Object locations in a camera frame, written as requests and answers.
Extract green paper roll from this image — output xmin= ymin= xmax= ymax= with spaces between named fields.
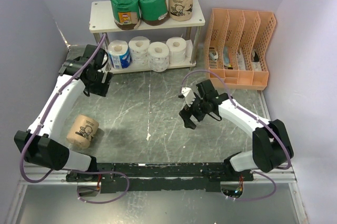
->
xmin=138 ymin=0 xmax=169 ymax=26

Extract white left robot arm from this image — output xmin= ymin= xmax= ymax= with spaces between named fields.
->
xmin=14 ymin=45 xmax=113 ymax=181

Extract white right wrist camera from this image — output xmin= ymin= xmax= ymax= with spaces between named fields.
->
xmin=181 ymin=87 xmax=196 ymax=107

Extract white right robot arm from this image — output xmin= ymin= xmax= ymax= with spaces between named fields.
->
xmin=179 ymin=80 xmax=294 ymax=181

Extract brown cartoon paper roll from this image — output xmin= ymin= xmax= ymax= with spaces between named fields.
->
xmin=168 ymin=0 xmax=193 ymax=22

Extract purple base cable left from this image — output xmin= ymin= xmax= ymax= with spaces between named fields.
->
xmin=65 ymin=169 xmax=130 ymax=204

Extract white unwrapped loose-end roll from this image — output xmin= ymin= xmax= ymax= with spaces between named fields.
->
xmin=166 ymin=37 xmax=187 ymax=64

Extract grey two-tier shelf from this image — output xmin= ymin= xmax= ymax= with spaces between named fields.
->
xmin=89 ymin=0 xmax=205 ymax=69

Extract blue paper roll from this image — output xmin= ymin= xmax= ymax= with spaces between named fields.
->
xmin=107 ymin=40 xmax=131 ymax=69

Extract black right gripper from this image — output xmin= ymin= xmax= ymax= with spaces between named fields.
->
xmin=179 ymin=92 xmax=208 ymax=129

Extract green torn roll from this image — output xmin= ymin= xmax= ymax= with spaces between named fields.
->
xmin=110 ymin=0 xmax=141 ymax=30

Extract orange plastic file organizer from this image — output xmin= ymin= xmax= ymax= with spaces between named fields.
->
xmin=204 ymin=8 xmax=276 ymax=90

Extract white floral roll front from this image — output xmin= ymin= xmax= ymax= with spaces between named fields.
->
xmin=128 ymin=36 xmax=150 ymax=66

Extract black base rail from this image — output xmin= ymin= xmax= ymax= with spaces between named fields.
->
xmin=65 ymin=162 xmax=255 ymax=194

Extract aluminium frame rail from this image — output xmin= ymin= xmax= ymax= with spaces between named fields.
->
xmin=19 ymin=163 xmax=297 ymax=185

